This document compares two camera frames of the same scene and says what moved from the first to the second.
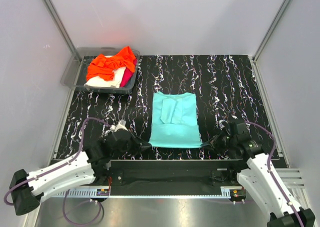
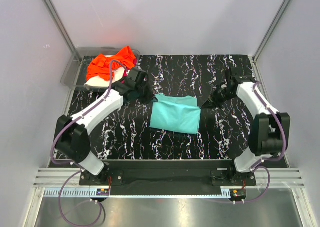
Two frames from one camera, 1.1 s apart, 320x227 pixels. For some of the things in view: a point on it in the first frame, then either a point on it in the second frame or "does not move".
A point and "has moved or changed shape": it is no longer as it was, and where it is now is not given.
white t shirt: (115, 82) does not move
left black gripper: (137, 144) → (150, 96)
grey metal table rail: (180, 176) does not move
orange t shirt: (104, 67) does not move
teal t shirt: (174, 121) has moved or changed shape
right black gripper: (212, 143) → (212, 102)
